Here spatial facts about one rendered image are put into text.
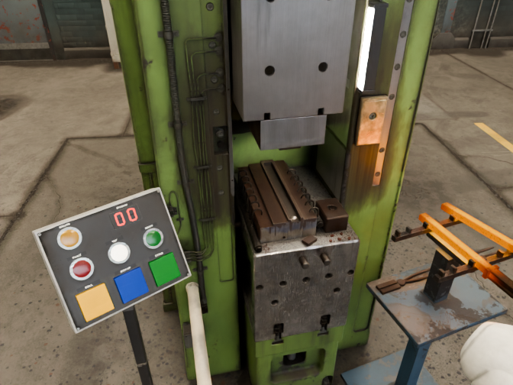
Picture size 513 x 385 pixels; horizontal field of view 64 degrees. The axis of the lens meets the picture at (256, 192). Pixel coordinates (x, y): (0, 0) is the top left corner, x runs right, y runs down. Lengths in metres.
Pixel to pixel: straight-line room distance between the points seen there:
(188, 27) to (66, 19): 6.33
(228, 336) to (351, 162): 0.96
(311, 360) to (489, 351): 1.26
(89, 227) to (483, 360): 0.92
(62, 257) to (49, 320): 1.50
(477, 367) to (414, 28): 1.00
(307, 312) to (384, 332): 0.85
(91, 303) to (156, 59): 0.68
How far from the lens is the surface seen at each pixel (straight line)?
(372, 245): 1.84
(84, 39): 7.50
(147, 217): 1.20
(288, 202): 1.49
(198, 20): 1.22
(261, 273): 1.43
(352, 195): 1.61
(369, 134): 1.48
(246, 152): 1.77
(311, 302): 1.61
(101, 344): 2.42
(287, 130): 1.22
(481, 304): 1.75
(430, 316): 1.63
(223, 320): 1.88
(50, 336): 2.56
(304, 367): 2.02
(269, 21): 1.11
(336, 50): 1.19
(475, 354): 0.85
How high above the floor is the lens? 1.83
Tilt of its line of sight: 33 degrees down
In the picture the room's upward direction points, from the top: straight up
